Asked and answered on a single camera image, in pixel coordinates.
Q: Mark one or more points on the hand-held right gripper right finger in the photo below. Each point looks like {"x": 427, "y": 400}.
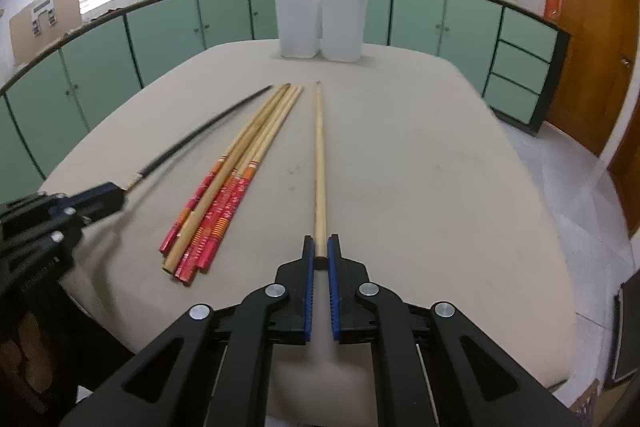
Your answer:
{"x": 334, "y": 302}

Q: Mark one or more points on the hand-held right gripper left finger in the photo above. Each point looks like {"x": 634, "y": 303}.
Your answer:
{"x": 309, "y": 297}

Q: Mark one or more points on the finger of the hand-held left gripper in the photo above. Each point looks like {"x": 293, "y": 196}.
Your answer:
{"x": 100, "y": 211}
{"x": 95, "y": 196}

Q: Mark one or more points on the black chopstick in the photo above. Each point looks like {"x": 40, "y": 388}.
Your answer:
{"x": 165, "y": 157}

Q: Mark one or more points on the wooden chopstick with orange bands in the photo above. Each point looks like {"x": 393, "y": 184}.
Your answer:
{"x": 192, "y": 229}

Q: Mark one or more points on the plain wooden chopstick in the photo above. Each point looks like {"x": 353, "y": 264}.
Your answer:
{"x": 319, "y": 182}

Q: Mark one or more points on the white two-compartment utensil holder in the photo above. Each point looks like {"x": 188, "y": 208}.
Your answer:
{"x": 300, "y": 27}

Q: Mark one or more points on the beige table cover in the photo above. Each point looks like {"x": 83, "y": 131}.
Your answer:
{"x": 425, "y": 187}

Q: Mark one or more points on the cardboard sheet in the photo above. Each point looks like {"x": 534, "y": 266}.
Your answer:
{"x": 30, "y": 44}

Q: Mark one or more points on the green base cabinets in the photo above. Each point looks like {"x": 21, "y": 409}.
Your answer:
{"x": 165, "y": 32}

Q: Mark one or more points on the dark wooden furniture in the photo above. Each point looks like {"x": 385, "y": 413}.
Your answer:
{"x": 627, "y": 332}

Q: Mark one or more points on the red gas cylinder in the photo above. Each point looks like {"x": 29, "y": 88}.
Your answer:
{"x": 552, "y": 2}

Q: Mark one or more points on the wooden door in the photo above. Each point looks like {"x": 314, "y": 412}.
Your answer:
{"x": 590, "y": 32}

